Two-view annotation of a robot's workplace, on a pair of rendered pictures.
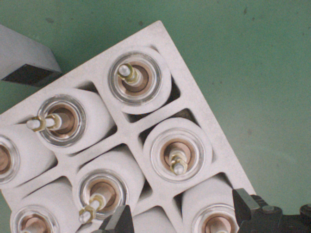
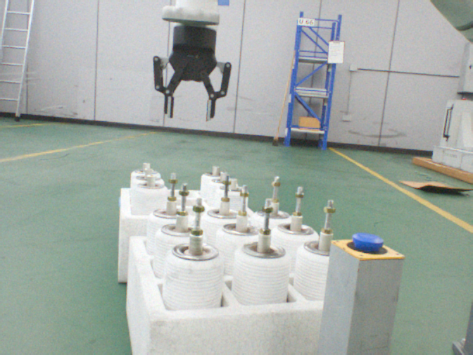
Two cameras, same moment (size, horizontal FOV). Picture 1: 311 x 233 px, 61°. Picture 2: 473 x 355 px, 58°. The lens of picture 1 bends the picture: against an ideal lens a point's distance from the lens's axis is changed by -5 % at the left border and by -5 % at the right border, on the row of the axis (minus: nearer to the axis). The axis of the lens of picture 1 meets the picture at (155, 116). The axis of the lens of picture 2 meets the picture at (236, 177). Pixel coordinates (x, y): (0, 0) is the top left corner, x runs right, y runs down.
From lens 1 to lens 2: 72 cm
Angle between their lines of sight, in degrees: 80
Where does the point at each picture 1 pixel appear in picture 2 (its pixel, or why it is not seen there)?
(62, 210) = (274, 234)
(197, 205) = not seen: hidden behind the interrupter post
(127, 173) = (219, 234)
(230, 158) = (140, 257)
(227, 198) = (158, 220)
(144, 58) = (182, 255)
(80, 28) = not seen: outside the picture
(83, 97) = (242, 256)
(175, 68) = (155, 294)
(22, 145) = (301, 251)
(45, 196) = (288, 241)
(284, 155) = (70, 322)
